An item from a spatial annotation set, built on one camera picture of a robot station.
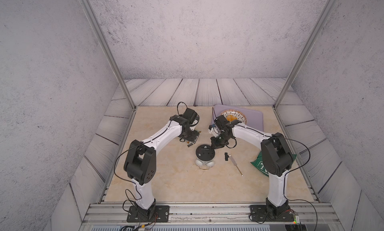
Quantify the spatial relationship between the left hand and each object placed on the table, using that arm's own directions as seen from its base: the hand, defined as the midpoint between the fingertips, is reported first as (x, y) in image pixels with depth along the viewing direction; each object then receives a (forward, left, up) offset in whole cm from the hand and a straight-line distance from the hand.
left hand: (193, 137), depth 90 cm
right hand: (-3, -12, -6) cm, 13 cm away
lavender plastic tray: (+24, -47, -11) cm, 54 cm away
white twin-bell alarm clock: (-8, -7, -6) cm, 12 cm away
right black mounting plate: (-38, -31, -9) cm, 50 cm away
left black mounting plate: (-37, +19, -9) cm, 42 cm away
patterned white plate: (+26, -30, -9) cm, 41 cm away
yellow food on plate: (+22, -27, -8) cm, 36 cm away
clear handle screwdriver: (-11, -24, -11) cm, 29 cm away
